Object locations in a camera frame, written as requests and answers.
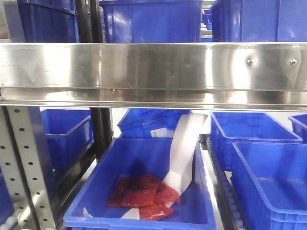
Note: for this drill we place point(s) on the perforated steel shelf post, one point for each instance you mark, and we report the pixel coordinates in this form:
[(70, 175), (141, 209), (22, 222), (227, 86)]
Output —
[(27, 168)]

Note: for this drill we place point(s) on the blue bin back right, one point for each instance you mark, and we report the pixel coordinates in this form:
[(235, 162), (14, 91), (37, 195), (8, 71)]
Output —
[(230, 127)]

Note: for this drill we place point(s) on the blue bin front right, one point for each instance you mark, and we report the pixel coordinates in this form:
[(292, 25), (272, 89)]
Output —
[(270, 180)]

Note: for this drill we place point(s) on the blue bin lower left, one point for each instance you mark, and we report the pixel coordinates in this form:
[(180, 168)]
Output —
[(68, 133)]

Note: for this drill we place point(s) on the blue bin upper left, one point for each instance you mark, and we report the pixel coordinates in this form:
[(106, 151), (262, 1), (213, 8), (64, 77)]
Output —
[(49, 20)]

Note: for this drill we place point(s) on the stainless steel shelf rail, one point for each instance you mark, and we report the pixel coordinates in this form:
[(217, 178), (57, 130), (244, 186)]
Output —
[(206, 76)]

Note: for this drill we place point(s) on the blue bin upper right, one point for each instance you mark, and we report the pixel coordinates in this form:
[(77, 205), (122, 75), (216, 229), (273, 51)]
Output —
[(259, 20)]

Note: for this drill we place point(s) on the blue bin upper centre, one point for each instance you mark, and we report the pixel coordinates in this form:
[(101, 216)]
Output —
[(152, 21)]

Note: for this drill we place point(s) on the blue bin back centre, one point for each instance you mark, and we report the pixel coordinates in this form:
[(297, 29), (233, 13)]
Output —
[(150, 123)]

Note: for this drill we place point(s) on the blue bin far right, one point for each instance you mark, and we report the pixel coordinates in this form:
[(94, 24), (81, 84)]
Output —
[(299, 125)]

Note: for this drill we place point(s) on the blue bin with red bags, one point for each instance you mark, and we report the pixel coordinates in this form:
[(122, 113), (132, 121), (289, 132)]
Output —
[(196, 214)]

